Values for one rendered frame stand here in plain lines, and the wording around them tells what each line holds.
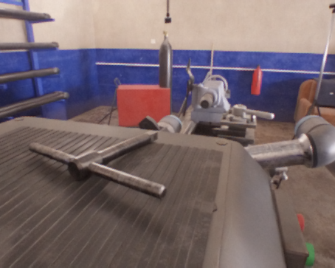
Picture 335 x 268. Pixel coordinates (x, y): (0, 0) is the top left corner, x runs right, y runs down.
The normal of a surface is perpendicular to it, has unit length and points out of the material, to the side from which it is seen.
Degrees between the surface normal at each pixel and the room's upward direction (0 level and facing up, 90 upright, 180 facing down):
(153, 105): 90
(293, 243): 0
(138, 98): 90
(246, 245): 45
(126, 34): 90
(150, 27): 90
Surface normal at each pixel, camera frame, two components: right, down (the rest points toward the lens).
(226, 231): 0.14, -0.91
